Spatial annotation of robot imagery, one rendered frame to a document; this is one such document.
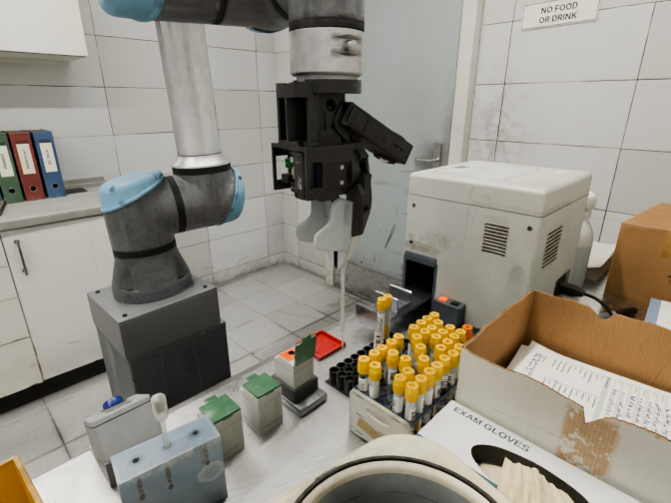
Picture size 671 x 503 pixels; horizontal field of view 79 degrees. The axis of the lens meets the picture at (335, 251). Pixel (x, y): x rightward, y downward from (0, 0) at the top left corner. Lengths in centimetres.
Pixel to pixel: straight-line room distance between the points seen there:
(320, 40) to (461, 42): 187
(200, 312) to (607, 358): 71
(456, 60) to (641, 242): 142
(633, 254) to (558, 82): 115
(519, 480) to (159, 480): 35
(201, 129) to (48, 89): 191
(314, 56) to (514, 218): 49
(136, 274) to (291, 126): 51
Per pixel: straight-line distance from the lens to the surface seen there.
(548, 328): 76
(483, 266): 83
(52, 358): 233
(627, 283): 116
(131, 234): 83
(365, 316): 81
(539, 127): 214
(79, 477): 65
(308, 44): 42
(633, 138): 205
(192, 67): 85
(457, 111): 224
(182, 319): 85
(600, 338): 74
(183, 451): 49
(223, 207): 86
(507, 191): 78
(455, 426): 55
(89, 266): 220
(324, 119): 44
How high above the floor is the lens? 131
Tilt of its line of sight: 20 degrees down
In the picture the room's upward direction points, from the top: straight up
